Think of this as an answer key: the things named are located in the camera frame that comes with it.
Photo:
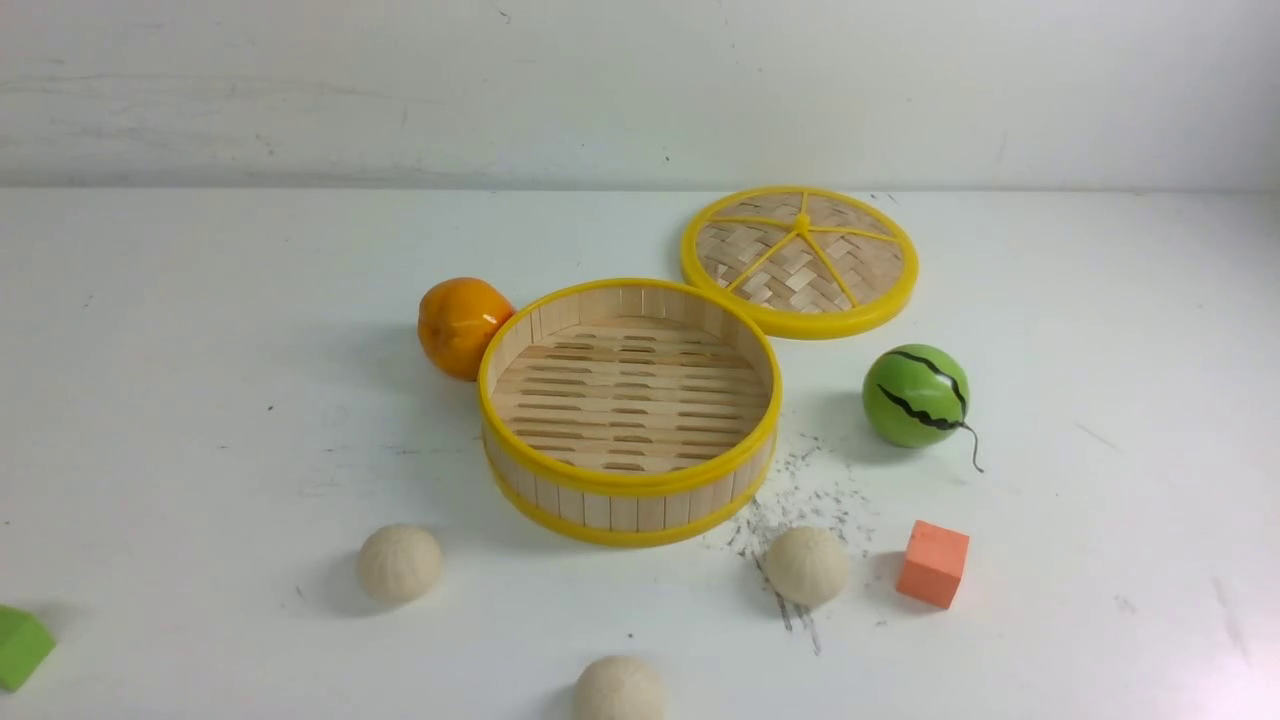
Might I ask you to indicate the cream bun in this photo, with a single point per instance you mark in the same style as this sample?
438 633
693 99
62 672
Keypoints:
619 687
808 566
399 563

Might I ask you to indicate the green foam block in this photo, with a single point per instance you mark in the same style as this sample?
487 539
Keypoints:
25 643

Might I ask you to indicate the yellow-rimmed bamboo steamer tray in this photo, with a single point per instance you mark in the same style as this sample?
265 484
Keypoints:
630 412

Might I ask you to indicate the yellow-rimmed woven steamer lid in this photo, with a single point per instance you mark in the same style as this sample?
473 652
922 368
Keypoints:
804 263

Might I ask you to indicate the orange foam cube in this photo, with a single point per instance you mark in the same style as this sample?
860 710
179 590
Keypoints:
934 564

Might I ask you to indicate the orange toy fruit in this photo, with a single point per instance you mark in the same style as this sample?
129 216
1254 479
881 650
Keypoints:
457 320

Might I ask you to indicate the cream bun bottom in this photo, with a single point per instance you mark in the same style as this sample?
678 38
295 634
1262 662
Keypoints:
619 687

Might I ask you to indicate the green toy watermelon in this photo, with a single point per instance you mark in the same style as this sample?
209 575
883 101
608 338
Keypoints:
915 396

